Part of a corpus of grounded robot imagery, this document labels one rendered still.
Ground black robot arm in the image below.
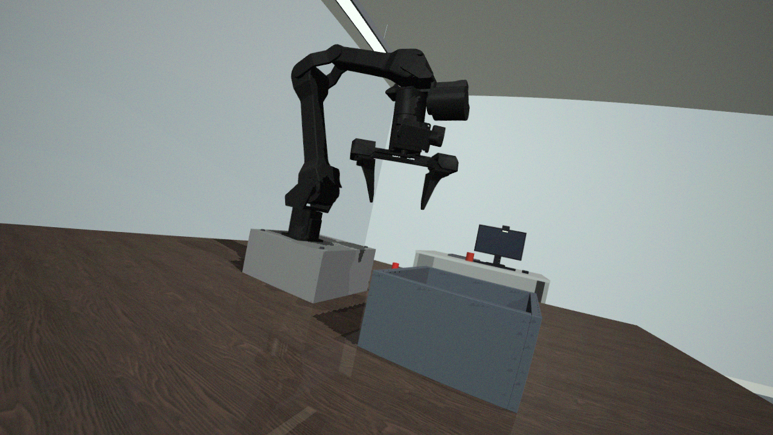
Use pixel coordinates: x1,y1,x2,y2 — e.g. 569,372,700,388
281,44,470,242

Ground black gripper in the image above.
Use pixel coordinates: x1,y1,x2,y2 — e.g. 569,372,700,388
350,114,459,210

